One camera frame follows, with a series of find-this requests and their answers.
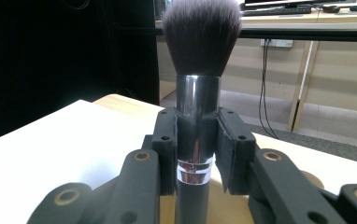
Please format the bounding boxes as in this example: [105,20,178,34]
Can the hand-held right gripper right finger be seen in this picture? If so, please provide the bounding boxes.
[214,106,258,195]

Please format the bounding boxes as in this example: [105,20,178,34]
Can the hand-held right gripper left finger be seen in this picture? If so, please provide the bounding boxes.
[142,106,179,197]

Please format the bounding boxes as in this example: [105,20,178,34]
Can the large black makeup brush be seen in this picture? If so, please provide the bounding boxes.
[162,0,243,224]

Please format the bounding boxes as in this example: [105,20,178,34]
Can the light wooden desk leg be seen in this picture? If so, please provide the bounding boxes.
[287,40,321,134]

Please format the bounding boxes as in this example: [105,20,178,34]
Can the white power outlet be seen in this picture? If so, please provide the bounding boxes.
[260,38,294,49]

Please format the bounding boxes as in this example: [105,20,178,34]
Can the black horizontal desk bar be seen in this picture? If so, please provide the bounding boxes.
[154,26,357,43]

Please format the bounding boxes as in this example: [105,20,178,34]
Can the black keyboard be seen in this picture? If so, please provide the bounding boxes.
[241,6,312,17]

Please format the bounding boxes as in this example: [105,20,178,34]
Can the black curtain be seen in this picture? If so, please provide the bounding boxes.
[0,0,162,147]

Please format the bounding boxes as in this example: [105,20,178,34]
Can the computer monitor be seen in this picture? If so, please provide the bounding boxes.
[244,0,357,8]

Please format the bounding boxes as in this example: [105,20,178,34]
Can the light wooden background desk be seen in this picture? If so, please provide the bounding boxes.
[154,6,357,32]

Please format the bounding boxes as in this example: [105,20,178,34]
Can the black computer mouse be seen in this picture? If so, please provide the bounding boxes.
[321,5,342,14]

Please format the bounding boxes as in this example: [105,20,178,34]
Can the black power cable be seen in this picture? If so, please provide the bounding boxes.
[258,38,276,139]
[262,38,281,140]

